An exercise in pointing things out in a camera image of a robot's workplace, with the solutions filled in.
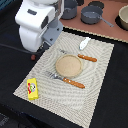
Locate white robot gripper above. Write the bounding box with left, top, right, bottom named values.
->
left=41, top=18, right=63, bottom=49

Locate yellow butter box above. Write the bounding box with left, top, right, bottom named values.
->
left=27, top=78, right=38, bottom=100

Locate brown sausage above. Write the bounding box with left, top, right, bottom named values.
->
left=31, top=55, right=36, bottom=61

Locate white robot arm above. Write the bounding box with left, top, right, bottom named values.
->
left=15, top=0, right=64, bottom=52

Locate grey pot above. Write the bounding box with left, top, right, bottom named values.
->
left=62, top=0, right=77, bottom=20

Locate round beige plate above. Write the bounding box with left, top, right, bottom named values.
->
left=55, top=54, right=83, bottom=78

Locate beige woven placemat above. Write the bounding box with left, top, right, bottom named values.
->
left=14, top=32, right=114, bottom=128

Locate black burner plate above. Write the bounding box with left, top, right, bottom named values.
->
left=88, top=1, right=104, bottom=9

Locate brown stove board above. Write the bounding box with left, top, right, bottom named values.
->
left=61, top=0, right=128, bottom=42

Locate beige bowl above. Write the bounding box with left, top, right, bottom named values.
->
left=119, top=5, right=128, bottom=30

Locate knife with wooden handle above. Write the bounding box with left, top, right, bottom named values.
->
left=59, top=49, right=97, bottom=62

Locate grey saucepan with handle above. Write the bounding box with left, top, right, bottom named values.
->
left=80, top=5, right=115, bottom=28

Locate fork with wooden handle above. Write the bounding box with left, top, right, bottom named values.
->
left=45, top=71, right=85, bottom=89

